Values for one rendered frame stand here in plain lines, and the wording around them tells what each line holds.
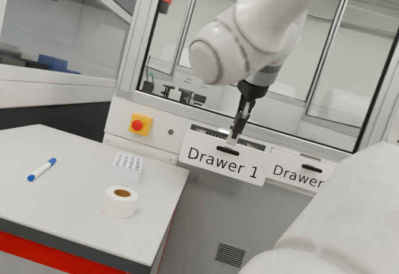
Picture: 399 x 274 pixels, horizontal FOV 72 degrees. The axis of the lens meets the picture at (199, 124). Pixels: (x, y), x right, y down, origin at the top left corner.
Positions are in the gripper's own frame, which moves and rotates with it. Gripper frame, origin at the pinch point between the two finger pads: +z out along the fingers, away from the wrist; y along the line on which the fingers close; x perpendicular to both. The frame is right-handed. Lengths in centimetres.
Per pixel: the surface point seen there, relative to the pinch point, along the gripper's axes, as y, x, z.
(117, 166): -15.6, 28.8, 9.5
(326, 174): 13.6, -38.2, 18.4
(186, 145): 1.5, 13.1, 11.8
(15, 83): 9, 80, 14
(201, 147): 2.0, 8.3, 11.1
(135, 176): -15.6, 23.6, 11.8
